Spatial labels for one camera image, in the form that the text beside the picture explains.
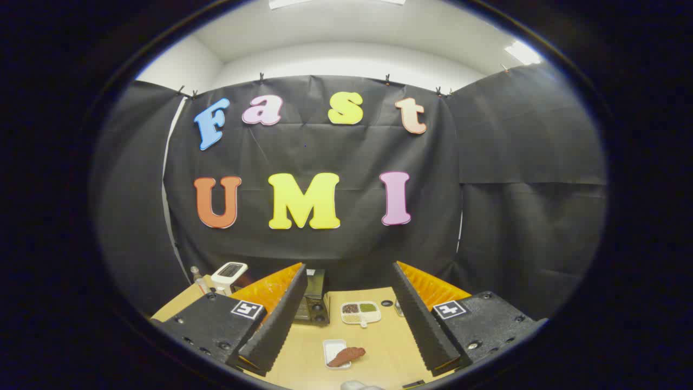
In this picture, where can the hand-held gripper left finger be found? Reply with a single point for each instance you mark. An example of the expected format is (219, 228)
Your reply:
(281, 314)

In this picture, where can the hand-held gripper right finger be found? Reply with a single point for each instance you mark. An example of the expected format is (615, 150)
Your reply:
(417, 319)

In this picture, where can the black toaster oven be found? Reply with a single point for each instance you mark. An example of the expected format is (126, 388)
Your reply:
(314, 303)

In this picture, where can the brown meat piece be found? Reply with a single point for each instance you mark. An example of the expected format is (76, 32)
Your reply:
(347, 356)

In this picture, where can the white divided dish with grains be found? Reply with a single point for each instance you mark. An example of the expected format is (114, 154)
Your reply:
(360, 313)

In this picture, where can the white rectangular tray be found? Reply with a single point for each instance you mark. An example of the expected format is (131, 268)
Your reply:
(331, 348)

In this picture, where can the white small appliance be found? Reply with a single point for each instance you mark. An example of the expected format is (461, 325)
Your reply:
(230, 273)

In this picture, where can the small clear bottle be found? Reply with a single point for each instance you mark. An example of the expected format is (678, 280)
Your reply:
(198, 280)

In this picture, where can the black backdrop cloth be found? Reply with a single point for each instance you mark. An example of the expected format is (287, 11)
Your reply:
(325, 151)

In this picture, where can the ceiling light panel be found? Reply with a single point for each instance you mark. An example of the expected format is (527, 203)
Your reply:
(522, 53)

